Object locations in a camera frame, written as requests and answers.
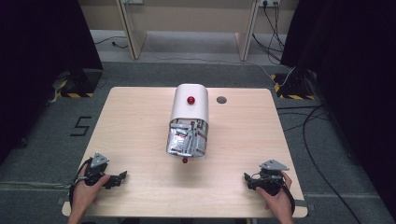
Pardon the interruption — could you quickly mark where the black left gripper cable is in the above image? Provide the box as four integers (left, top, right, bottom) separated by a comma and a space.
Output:
68, 158, 93, 207

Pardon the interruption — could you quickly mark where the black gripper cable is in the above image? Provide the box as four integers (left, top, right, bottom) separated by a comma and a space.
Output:
279, 175, 296, 217
68, 158, 93, 207

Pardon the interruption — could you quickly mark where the light wooden desk frame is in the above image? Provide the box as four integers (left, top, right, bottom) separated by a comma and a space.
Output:
115, 0, 262, 63

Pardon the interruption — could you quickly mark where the person's left hand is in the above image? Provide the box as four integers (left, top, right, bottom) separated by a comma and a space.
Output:
70, 174, 111, 216

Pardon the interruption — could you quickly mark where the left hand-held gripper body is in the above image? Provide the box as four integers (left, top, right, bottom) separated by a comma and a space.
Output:
82, 151, 110, 188

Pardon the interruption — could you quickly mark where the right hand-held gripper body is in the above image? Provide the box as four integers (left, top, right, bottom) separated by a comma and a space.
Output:
250, 159, 290, 197

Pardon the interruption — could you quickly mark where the black yellow striped stand base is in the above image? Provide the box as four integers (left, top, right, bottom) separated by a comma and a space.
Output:
55, 68, 104, 99
270, 72, 318, 101

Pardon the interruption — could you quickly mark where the long black floor cable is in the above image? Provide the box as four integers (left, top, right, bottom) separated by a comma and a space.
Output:
276, 104, 364, 224

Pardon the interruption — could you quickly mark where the bundle of black wall cables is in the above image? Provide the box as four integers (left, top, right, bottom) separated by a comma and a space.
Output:
251, 0, 286, 65

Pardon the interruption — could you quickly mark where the black floor cable with plug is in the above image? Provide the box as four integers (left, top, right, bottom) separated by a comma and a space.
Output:
93, 35, 129, 49

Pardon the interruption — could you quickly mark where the person's right hand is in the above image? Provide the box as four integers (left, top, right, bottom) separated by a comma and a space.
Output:
255, 170, 294, 217

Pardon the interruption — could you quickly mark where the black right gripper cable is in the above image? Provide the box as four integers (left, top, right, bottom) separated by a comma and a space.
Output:
279, 175, 296, 217

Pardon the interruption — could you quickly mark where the black curtain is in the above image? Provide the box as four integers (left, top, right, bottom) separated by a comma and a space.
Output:
0, 0, 104, 165
279, 0, 396, 218

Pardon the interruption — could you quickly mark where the white rounded box red knob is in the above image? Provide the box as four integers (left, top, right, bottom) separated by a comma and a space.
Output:
169, 83, 210, 125

